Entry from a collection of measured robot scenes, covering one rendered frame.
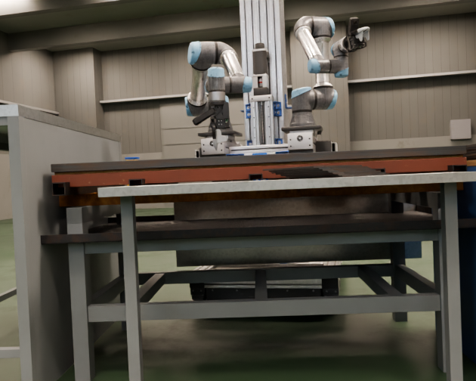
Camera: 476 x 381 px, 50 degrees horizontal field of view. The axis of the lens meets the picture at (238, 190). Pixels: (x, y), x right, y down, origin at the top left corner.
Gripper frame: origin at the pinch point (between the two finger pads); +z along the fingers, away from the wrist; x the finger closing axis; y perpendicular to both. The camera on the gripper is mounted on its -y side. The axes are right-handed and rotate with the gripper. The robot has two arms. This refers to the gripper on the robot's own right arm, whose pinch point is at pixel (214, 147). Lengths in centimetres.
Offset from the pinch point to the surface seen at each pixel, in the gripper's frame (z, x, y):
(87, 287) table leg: 54, -35, -49
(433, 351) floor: 90, -14, 89
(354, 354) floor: 90, -15, 56
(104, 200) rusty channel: 21, -23, -44
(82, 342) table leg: 75, -36, -51
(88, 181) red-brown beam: 13, -37, -46
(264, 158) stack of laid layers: 7.2, -37.0, 21.5
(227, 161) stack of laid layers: 7.8, -37.0, 7.9
